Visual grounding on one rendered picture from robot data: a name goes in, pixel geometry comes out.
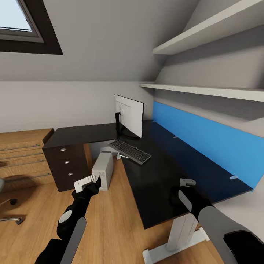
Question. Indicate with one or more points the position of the keyboard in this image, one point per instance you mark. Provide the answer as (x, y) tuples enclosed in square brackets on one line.
[(130, 151)]

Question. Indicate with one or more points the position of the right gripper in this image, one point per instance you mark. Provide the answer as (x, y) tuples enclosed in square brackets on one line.
[(175, 190)]

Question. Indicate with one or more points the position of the monitor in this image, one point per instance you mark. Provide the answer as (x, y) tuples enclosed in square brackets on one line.
[(129, 113)]

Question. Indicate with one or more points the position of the swivel chair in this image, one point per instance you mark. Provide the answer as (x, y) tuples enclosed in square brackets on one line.
[(12, 202)]

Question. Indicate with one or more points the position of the desktop computer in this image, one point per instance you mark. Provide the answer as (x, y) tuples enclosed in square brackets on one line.
[(103, 168)]

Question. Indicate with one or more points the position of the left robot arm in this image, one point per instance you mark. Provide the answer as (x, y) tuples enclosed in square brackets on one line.
[(71, 225)]

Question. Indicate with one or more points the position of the notebook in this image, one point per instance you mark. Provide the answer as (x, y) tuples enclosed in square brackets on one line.
[(120, 154)]

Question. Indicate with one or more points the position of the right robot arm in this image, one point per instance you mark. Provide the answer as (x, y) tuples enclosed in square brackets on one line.
[(235, 243)]

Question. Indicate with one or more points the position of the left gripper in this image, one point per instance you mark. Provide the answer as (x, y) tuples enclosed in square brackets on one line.
[(90, 190)]

